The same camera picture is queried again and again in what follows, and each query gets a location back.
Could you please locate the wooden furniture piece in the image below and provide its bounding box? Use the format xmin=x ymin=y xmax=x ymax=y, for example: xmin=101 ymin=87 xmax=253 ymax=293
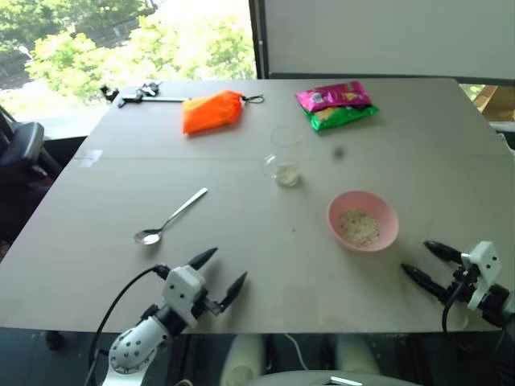
xmin=473 ymin=84 xmax=515 ymax=122

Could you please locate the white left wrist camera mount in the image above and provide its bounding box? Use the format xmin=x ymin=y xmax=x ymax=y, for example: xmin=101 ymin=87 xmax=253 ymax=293
xmin=162 ymin=265 xmax=208 ymax=319

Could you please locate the green snack packet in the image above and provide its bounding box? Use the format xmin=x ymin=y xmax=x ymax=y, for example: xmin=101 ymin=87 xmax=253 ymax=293
xmin=302 ymin=103 xmax=381 ymax=133

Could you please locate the black chair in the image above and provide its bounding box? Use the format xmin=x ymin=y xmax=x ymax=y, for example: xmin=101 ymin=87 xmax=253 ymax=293
xmin=0 ymin=103 xmax=46 ymax=180

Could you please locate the clear plastic cup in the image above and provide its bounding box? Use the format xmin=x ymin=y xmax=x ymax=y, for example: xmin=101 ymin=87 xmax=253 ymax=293
xmin=262 ymin=153 xmax=303 ymax=188

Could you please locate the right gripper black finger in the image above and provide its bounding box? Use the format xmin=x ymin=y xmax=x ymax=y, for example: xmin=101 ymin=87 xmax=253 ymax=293
xmin=400 ymin=263 xmax=447 ymax=301
xmin=422 ymin=240 xmax=464 ymax=265

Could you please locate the thin white cable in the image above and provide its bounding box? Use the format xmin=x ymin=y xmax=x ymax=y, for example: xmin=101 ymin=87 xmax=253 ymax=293
xmin=282 ymin=332 xmax=307 ymax=370

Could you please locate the silver metal spoon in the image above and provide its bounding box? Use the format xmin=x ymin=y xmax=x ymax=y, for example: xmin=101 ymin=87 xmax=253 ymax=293
xmin=134 ymin=187 xmax=209 ymax=246

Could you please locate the black and silver tool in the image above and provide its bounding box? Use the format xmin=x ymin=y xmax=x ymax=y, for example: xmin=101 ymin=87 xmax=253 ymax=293
xmin=117 ymin=80 xmax=191 ymax=109

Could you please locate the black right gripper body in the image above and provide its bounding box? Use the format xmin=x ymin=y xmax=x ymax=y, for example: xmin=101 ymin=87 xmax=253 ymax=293
xmin=437 ymin=266 xmax=480 ymax=303

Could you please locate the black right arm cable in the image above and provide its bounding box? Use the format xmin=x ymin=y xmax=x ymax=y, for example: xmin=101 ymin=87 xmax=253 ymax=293
xmin=441 ymin=269 xmax=480 ymax=335

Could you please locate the white board with dark frame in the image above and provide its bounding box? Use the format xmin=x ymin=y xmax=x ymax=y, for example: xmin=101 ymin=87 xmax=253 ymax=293
xmin=248 ymin=0 xmax=515 ymax=80

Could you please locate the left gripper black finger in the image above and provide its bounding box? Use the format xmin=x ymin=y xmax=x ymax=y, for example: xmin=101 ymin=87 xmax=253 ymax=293
xmin=218 ymin=271 xmax=249 ymax=313
xmin=187 ymin=247 xmax=219 ymax=272

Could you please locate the clear glass cup with powder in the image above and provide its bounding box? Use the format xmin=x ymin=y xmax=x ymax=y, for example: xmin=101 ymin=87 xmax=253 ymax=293
xmin=274 ymin=162 xmax=301 ymax=187

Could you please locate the orange drawstring bag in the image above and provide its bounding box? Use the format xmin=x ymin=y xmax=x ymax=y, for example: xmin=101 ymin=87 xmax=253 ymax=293
xmin=181 ymin=89 xmax=246 ymax=136

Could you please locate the white rounded shape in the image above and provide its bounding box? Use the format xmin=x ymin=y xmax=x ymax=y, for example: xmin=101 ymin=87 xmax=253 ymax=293
xmin=220 ymin=335 xmax=266 ymax=386
xmin=335 ymin=335 xmax=382 ymax=376

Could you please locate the pink snack packet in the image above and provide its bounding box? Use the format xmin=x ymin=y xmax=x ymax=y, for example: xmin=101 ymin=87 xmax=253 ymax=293
xmin=295 ymin=80 xmax=372 ymax=113

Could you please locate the pale grainy food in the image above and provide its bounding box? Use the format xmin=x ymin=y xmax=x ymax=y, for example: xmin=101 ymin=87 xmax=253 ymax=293
xmin=337 ymin=208 xmax=381 ymax=248

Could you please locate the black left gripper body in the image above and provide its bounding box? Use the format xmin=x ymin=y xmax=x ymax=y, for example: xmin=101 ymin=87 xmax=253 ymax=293
xmin=192 ymin=295 xmax=223 ymax=317

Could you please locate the pink bowl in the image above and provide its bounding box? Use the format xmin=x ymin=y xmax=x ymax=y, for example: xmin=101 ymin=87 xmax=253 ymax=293
xmin=327 ymin=191 xmax=400 ymax=253

